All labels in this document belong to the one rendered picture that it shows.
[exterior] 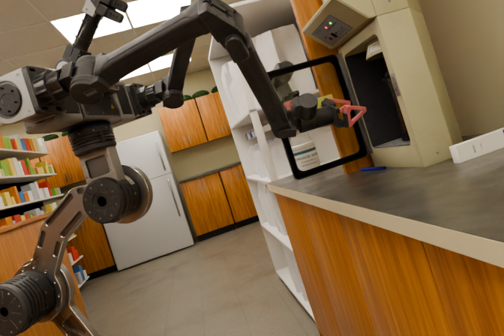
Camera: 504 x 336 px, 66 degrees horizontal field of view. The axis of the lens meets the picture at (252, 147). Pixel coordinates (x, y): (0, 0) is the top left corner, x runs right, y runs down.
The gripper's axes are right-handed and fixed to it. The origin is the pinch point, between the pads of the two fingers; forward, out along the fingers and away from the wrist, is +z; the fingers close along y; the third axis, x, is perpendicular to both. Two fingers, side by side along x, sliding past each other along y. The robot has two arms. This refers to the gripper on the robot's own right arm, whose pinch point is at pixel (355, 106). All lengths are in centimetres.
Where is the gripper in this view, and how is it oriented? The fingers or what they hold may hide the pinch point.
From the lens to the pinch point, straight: 128.4
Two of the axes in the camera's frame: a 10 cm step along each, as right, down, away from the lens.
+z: 9.4, -3.0, 1.7
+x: 2.2, 9.1, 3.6
